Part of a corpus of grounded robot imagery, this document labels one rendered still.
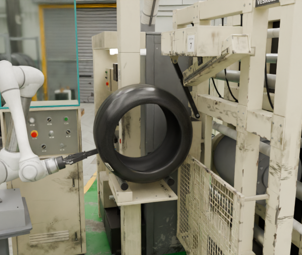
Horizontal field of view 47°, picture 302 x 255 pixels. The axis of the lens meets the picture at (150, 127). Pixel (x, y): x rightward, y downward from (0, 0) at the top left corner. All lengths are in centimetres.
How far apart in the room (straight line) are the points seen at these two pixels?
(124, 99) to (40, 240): 146
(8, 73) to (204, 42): 109
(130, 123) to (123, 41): 53
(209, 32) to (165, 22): 956
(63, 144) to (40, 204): 48
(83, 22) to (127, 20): 948
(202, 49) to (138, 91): 43
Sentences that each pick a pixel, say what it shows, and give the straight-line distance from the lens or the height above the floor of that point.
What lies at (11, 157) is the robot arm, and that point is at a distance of 238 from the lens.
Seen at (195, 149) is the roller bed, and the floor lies 100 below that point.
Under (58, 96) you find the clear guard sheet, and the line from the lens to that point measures 261.
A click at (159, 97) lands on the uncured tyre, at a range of 195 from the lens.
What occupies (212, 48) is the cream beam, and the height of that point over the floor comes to 167.
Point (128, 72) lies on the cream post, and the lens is 228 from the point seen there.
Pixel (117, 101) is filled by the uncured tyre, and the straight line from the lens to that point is 193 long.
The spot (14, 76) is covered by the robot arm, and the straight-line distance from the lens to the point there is 214.
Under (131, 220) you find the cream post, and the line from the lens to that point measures 256.
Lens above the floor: 166
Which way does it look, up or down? 12 degrees down
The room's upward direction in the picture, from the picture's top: straight up
